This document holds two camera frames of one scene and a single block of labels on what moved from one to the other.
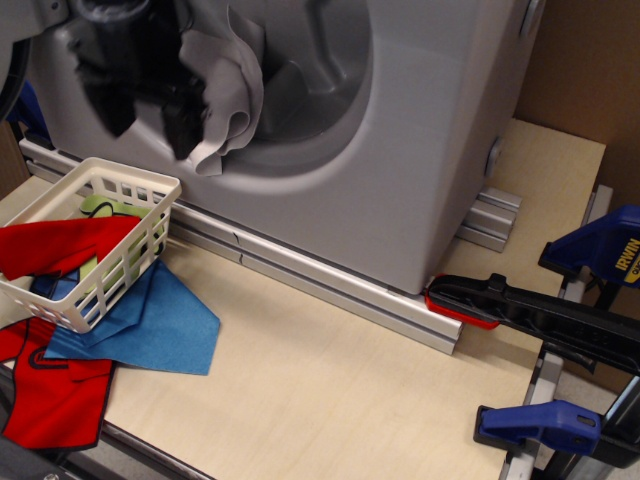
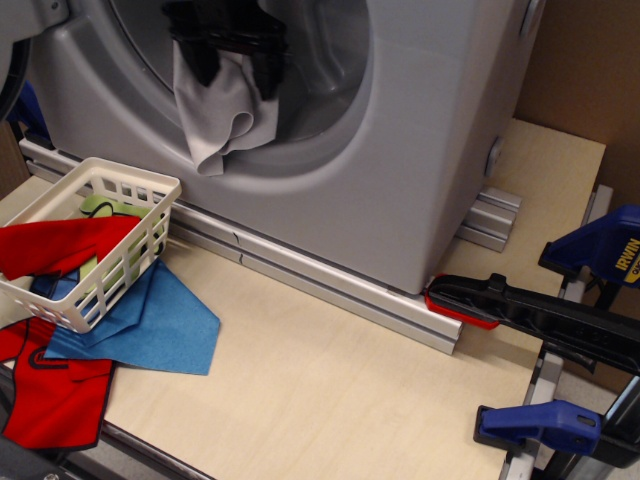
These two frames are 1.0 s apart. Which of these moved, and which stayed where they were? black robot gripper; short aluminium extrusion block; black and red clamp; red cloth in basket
Moved: black robot gripper
Stayed: red cloth in basket; black and red clamp; short aluminium extrusion block
